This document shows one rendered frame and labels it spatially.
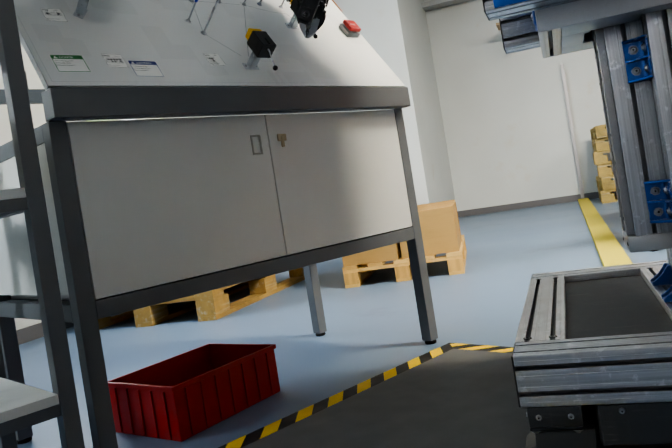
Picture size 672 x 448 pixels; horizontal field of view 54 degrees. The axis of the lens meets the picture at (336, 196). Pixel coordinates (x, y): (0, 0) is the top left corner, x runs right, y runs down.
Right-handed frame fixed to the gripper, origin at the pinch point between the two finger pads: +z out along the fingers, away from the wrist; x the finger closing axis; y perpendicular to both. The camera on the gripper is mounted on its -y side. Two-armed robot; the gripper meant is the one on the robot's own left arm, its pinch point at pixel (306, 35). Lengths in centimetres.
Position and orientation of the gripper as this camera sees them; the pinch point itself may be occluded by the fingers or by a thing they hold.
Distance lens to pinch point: 209.0
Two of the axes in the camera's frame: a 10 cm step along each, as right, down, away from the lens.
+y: 2.6, -7.4, 6.2
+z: -1.8, 6.0, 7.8
